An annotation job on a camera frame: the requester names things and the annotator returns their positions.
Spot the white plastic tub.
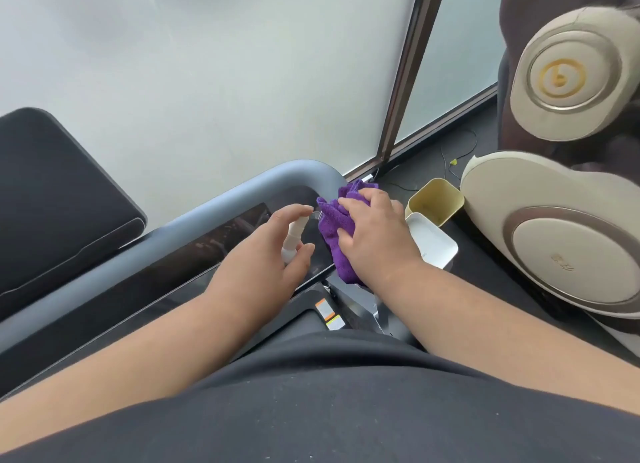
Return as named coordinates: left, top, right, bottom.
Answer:
left=405, top=211, right=460, bottom=271

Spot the person's right hand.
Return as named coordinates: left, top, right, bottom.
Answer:
left=335, top=187, right=427, bottom=291

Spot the grey treadmill base with uprights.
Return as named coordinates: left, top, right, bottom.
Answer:
left=235, top=272, right=431, bottom=364

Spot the white spray bottle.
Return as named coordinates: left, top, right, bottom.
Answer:
left=279, top=215, right=312, bottom=266

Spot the purple microfibre cloth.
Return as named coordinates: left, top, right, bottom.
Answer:
left=315, top=179, right=381, bottom=284

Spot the person's left forearm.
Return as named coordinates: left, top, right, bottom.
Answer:
left=0, top=287, right=281, bottom=454

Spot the beige upholstered chair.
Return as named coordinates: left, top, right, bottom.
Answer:
left=459, top=0, right=640, bottom=336

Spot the beige waste bin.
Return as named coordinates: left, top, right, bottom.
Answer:
left=403, top=177, right=466, bottom=228

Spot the black shirt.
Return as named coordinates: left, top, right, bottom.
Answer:
left=0, top=330, right=640, bottom=463

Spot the black cable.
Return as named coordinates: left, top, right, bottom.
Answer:
left=439, top=127, right=479, bottom=181

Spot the person's left hand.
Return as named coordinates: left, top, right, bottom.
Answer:
left=205, top=203, right=317, bottom=334

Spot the person's right forearm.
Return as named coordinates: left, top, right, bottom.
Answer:
left=382, top=260, right=640, bottom=414

